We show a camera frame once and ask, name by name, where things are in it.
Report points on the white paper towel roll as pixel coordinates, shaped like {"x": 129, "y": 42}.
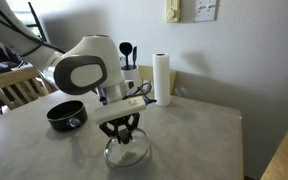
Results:
{"x": 161, "y": 78}

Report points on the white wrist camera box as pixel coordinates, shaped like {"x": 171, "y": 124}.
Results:
{"x": 118, "y": 109}

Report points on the white utensil holder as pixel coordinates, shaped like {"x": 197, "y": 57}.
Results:
{"x": 131, "y": 76}

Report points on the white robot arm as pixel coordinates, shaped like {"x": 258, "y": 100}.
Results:
{"x": 92, "y": 65}

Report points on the black cooking pot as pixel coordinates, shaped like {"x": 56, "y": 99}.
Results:
{"x": 67, "y": 116}

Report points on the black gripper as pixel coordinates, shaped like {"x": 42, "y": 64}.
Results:
{"x": 121, "y": 128}

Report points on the beige wall thermostat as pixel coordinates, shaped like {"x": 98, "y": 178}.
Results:
{"x": 172, "y": 12}

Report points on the wooden chair behind table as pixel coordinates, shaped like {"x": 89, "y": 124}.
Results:
{"x": 146, "y": 74}

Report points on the white wall switch plate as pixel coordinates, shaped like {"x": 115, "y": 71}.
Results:
{"x": 205, "y": 10}

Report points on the black spatula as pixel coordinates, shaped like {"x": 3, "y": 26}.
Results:
{"x": 134, "y": 56}

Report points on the glass pot lid black knob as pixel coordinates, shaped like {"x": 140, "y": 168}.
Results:
{"x": 118, "y": 154}

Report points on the black ladle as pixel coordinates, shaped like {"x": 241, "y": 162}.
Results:
{"x": 126, "y": 49}

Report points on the wooden chair left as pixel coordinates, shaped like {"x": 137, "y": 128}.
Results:
{"x": 23, "y": 86}

